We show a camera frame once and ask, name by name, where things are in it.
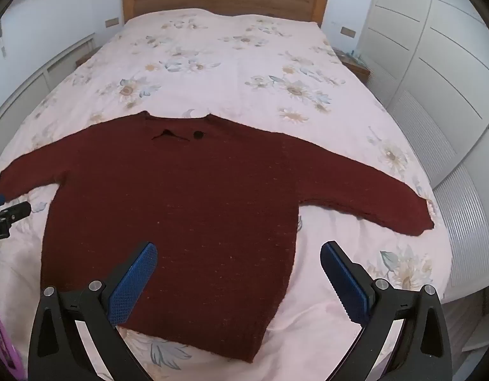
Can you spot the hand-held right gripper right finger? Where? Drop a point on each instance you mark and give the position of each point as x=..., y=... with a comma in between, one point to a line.
x=345, y=281

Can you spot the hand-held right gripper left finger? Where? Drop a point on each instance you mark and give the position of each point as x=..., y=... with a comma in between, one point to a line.
x=135, y=281

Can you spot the dark red knitted sweater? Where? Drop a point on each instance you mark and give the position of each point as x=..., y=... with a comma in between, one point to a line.
x=188, y=206

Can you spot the purple object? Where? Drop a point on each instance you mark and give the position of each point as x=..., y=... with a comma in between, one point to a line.
x=4, y=345

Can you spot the white low cabinet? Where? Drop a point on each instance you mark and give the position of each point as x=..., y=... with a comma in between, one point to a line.
x=30, y=83

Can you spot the wooden nightstand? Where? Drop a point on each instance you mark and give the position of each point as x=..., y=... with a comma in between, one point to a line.
x=357, y=70

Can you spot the blue items on nightstand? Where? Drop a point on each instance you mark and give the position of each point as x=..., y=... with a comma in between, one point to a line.
x=355, y=56

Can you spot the pink floral bedspread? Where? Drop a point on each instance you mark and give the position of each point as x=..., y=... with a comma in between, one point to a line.
x=236, y=67

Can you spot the white wardrobe doors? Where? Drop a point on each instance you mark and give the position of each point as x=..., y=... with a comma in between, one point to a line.
x=447, y=55

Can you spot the wall switch plate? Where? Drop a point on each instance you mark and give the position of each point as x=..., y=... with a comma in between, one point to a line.
x=348, y=31
x=112, y=22

